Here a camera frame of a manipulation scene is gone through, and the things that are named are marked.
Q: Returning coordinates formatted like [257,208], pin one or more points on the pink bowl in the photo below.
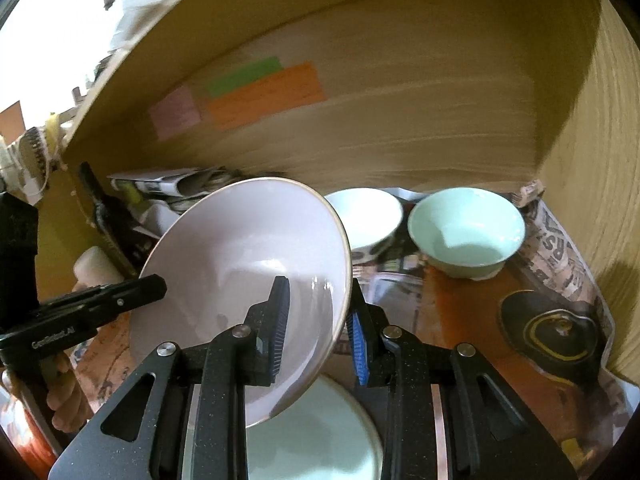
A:
[240,245]

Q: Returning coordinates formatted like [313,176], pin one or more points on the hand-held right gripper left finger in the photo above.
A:
[281,330]

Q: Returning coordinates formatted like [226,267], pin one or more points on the pink sticky note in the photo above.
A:
[175,112]

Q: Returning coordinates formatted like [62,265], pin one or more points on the printed newspaper table cover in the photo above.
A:
[450,310]

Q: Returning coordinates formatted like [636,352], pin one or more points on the mint green bowl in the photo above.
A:
[465,230]

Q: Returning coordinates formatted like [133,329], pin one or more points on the person's left hand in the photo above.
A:
[70,395]

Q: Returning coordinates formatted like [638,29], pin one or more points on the white spotted bowl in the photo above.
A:
[365,215]

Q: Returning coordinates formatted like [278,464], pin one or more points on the mint green plate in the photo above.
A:
[320,435]

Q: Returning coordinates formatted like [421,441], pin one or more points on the cream cylinder candle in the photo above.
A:
[95,265]

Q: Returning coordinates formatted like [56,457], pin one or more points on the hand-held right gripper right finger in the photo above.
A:
[360,355]

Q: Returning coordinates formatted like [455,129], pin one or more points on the dark wine bottle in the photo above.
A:
[105,220]

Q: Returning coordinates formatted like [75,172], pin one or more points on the orange sticky note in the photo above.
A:
[270,97]

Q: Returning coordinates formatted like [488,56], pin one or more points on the rolled newspaper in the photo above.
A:
[165,182]

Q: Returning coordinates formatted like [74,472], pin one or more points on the green sticky note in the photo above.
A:
[245,76]

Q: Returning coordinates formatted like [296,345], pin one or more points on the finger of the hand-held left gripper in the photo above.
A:
[125,292]

